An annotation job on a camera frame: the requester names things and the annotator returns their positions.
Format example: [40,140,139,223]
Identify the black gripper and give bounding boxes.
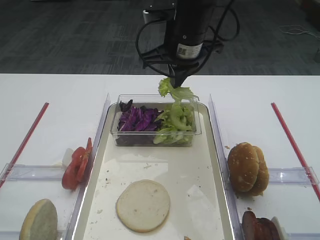
[142,24,223,88]

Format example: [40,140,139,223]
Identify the green lettuce leaf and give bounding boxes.
[158,77,199,102]

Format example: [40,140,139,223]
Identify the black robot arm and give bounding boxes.
[135,0,223,88]

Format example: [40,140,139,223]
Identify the green lettuce pile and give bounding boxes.
[153,103,195,146]

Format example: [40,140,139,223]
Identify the rear tomato slice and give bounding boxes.
[76,137,93,183]

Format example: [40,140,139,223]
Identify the front meat patty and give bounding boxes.
[242,211,258,240]

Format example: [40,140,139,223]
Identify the rear meat patties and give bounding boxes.
[255,217,281,240]

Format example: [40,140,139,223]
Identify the clear plastic salad container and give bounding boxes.
[110,94,202,147]

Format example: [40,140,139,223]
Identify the shredded purple cabbage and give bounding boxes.
[116,99,163,146]

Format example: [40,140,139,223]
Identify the white metal tray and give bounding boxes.
[73,104,235,240]

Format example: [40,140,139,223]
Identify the right red strip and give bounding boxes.
[270,102,320,200]

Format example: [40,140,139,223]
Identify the red strip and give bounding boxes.
[0,102,49,187]
[270,102,320,200]

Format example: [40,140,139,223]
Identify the front sesame bun top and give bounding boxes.
[227,142,259,192]

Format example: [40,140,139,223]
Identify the sesame bun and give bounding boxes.
[227,142,259,192]
[250,146,269,196]

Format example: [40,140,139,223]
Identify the right long clear divider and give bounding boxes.
[208,94,244,240]

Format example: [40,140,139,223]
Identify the long clear divider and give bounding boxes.
[208,94,244,240]
[60,93,111,240]

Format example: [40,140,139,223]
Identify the left red strip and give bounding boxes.
[0,102,49,187]

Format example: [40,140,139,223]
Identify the bottom bun slice on tray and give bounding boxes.
[115,179,171,233]

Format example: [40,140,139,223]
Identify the white pusher block left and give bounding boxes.
[62,148,74,168]

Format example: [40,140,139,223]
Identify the white pusher block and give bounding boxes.
[62,148,74,168]
[271,216,289,240]

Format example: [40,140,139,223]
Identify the rear sesame bun top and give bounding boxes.
[250,146,269,196]

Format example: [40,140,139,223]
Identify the left long clear divider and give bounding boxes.
[60,93,111,240]

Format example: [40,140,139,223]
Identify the white pusher block right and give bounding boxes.
[271,216,289,240]

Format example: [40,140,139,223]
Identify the upright bun half left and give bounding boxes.
[19,198,58,240]

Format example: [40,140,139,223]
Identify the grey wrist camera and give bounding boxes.
[142,4,176,24]

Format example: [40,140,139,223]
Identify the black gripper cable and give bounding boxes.
[135,0,240,77]

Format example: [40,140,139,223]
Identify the white cable on floor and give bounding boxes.
[279,24,320,39]

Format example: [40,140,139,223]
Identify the right upper clear rail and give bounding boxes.
[268,167,320,186]

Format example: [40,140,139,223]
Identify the clear rail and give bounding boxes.
[268,167,320,186]
[287,233,320,240]
[0,163,65,181]

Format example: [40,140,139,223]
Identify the left upper clear rail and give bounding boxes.
[0,163,65,181]

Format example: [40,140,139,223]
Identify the right lower clear rail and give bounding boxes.
[287,233,320,240]

